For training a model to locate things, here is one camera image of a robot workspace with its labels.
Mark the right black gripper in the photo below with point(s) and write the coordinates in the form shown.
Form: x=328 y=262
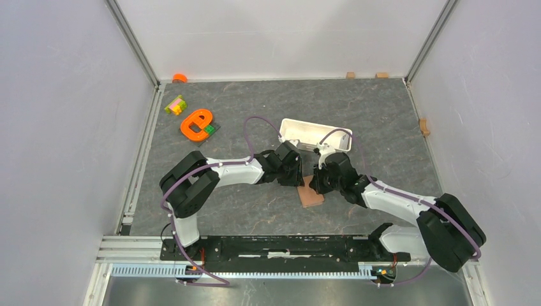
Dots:
x=316 y=182

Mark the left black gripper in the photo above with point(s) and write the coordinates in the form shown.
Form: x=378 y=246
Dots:
x=296 y=180

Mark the brown leather card holder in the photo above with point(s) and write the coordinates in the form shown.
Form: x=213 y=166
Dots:
x=308 y=196

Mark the white plastic tray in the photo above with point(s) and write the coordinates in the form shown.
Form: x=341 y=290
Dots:
x=309 y=134

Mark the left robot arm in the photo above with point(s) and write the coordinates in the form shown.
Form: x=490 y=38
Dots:
x=189 y=184

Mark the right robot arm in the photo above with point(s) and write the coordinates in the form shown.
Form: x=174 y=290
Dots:
x=442 y=227

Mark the green brick on dark plate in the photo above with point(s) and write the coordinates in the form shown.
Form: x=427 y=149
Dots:
x=210 y=130

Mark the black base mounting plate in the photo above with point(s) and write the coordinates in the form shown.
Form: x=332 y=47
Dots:
x=296 y=253

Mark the curved wooden piece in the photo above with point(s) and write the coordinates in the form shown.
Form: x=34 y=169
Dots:
x=424 y=127

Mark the orange letter-shaped plastic piece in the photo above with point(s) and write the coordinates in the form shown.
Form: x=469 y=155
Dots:
x=191 y=125

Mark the small wooden block right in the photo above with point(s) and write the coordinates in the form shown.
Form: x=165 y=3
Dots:
x=382 y=75

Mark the colourful toy brick stack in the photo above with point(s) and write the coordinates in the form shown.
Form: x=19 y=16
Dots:
x=176 y=106

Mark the orange round cap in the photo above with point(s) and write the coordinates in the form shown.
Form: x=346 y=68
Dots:
x=179 y=78

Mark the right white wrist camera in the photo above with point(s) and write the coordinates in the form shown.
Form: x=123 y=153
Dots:
x=324 y=150

